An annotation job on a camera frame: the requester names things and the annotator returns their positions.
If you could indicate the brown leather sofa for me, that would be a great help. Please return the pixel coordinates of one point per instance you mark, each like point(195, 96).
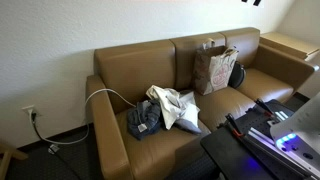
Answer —
point(150, 156)

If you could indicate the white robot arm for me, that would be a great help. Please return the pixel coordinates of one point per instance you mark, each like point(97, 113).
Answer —
point(300, 123)

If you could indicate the light wooden side table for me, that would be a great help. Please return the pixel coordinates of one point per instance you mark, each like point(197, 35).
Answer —
point(286, 43)

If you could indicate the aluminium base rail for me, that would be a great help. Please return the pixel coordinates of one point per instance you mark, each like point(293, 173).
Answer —
point(266, 141)

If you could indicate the white plug adapter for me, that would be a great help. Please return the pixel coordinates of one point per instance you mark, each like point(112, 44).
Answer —
point(53, 148)

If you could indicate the white fabric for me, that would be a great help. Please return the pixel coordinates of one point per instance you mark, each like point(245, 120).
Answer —
point(173, 106)

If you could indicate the blue denim garment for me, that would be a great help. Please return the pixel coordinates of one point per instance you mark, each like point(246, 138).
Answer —
point(143, 120)

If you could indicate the black mounting table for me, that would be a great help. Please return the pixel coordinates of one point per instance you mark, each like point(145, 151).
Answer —
point(230, 153)

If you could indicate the brown paper grocery bag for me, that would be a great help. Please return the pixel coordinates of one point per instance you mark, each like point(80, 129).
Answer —
point(213, 71)

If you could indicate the wooden chair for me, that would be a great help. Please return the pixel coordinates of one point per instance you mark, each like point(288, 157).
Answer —
point(10, 154)

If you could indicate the white wall outlet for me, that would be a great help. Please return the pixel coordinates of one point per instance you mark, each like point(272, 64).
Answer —
point(28, 109)

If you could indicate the red black clamp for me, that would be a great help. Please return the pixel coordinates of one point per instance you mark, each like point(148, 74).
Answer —
point(233, 126)
point(264, 106)

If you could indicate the black oval zip case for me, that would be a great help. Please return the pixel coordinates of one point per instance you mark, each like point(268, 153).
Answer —
point(237, 76)

